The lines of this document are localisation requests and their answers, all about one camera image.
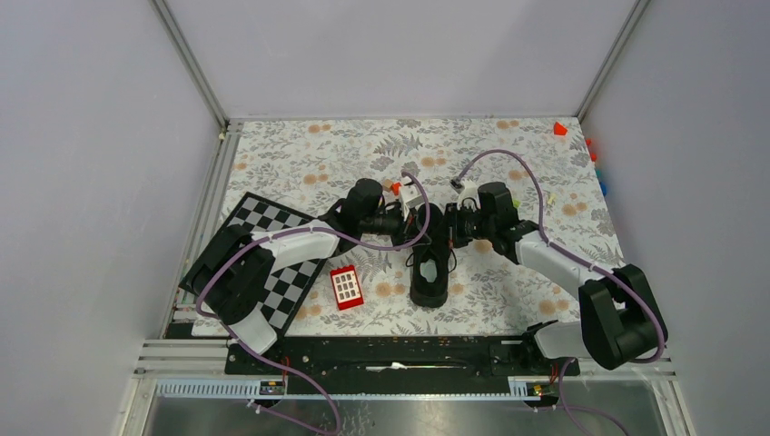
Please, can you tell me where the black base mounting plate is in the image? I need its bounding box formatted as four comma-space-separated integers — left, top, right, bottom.
224, 336, 580, 389

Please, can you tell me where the black shoelace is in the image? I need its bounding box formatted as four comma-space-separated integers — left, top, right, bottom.
405, 238, 457, 277

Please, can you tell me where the black sneaker shoe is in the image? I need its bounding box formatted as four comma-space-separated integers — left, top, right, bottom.
409, 203, 451, 309

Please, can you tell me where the floral patterned table mat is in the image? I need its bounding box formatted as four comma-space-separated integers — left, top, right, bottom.
222, 117, 624, 336

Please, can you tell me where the grey slotted cable duct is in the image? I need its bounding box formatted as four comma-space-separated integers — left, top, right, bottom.
156, 373, 553, 401

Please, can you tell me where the orange red toy piece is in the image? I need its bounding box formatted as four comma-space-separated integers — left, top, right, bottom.
586, 138, 597, 162

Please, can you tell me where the red triangular block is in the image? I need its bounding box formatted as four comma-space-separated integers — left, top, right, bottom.
553, 122, 568, 136

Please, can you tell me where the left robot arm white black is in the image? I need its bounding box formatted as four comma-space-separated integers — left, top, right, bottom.
179, 172, 430, 373

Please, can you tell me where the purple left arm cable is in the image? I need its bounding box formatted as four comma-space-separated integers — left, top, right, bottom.
194, 171, 432, 320

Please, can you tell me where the black white chessboard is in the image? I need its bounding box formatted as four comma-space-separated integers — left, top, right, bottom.
179, 193, 325, 337

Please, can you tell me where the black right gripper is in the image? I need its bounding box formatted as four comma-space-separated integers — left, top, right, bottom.
430, 203, 495, 249

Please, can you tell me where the red toy calculator block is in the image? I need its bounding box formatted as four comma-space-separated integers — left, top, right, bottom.
330, 265, 364, 311

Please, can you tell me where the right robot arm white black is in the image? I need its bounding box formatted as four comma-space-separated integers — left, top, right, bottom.
445, 179, 667, 374

